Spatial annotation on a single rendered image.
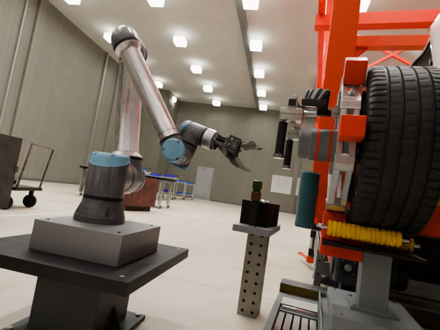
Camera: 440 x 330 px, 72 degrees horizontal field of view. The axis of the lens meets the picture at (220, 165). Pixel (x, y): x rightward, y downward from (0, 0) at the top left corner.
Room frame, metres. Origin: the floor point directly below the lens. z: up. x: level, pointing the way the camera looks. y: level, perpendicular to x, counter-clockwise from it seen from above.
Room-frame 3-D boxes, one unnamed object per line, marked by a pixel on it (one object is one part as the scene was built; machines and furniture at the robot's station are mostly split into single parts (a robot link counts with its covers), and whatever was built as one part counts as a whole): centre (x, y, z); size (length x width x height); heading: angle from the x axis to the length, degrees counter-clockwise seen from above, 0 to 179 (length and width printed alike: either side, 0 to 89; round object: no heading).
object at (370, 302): (1.21, -0.66, 0.32); 0.40 x 0.30 x 0.28; 162
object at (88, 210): (1.20, 0.44, 0.45); 0.19 x 0.19 x 0.10
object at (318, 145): (1.28, -0.43, 0.85); 0.21 x 0.14 x 0.14; 72
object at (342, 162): (1.26, -0.50, 0.85); 0.54 x 0.07 x 0.54; 162
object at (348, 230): (1.12, -0.56, 0.51); 0.29 x 0.06 x 0.06; 72
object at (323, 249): (1.25, -0.54, 0.48); 0.16 x 0.12 x 0.17; 72
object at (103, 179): (1.21, 0.44, 0.59); 0.17 x 0.15 x 0.18; 175
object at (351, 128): (0.96, -0.41, 0.85); 0.09 x 0.08 x 0.07; 162
